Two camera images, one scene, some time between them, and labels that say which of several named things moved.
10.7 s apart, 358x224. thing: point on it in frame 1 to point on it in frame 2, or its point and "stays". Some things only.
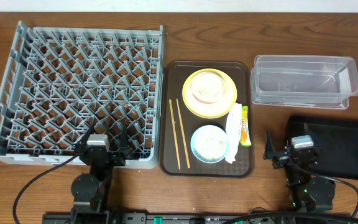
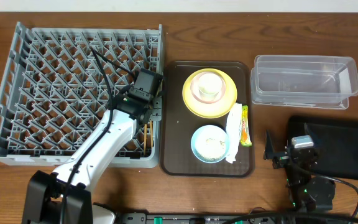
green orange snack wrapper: (245, 140) stays
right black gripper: (269, 152) stays
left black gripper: (114, 156) to (156, 109)
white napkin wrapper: (233, 126) stays
